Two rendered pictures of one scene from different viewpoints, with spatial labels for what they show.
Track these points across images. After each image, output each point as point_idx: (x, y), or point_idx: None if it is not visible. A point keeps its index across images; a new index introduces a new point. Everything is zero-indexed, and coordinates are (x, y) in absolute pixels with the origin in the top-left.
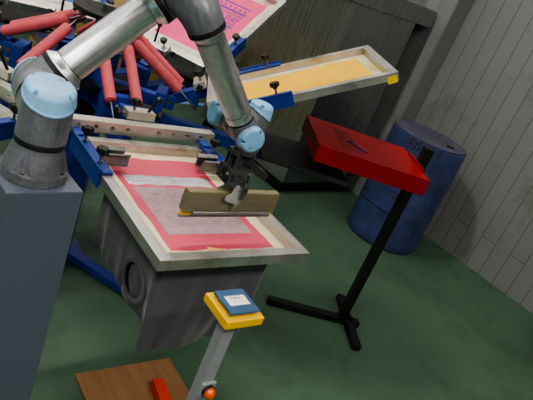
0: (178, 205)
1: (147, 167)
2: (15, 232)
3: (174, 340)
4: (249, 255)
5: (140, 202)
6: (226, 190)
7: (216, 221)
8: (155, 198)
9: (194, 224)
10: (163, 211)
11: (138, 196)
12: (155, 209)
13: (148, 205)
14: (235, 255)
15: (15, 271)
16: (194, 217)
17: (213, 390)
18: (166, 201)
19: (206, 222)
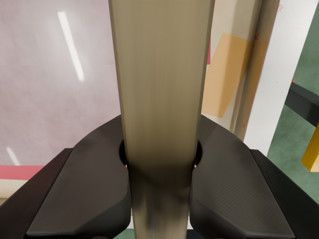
0: (12, 99)
1: None
2: None
3: None
4: (302, 45)
5: (35, 172)
6: (157, 225)
7: (70, 13)
8: (0, 138)
9: (97, 95)
10: (57, 143)
11: (11, 168)
12: (51, 155)
13: (40, 162)
14: (280, 90)
15: None
16: (65, 81)
17: (292, 81)
18: (4, 121)
19: (82, 55)
